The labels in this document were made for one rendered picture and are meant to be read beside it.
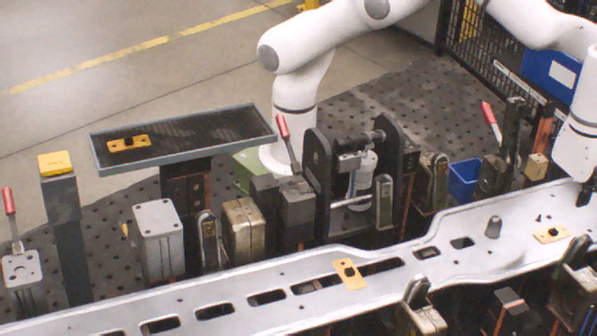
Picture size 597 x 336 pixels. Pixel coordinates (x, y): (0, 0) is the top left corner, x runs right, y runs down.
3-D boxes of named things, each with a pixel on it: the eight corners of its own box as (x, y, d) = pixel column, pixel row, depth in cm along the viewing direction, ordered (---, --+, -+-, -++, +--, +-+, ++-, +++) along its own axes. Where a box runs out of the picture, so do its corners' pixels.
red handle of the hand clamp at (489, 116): (504, 164, 163) (478, 102, 168) (498, 168, 165) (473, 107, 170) (518, 161, 165) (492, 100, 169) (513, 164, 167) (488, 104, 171)
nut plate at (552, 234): (542, 244, 152) (544, 240, 152) (531, 233, 155) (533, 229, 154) (572, 235, 155) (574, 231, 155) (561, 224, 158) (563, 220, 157)
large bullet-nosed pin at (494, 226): (489, 245, 154) (495, 221, 150) (481, 236, 156) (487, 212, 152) (500, 242, 155) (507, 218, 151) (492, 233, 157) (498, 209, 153)
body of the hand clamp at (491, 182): (469, 281, 185) (498, 171, 164) (455, 264, 190) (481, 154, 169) (488, 276, 187) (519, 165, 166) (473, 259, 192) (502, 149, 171)
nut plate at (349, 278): (367, 286, 140) (368, 282, 140) (349, 292, 139) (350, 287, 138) (348, 258, 147) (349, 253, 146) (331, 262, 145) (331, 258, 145)
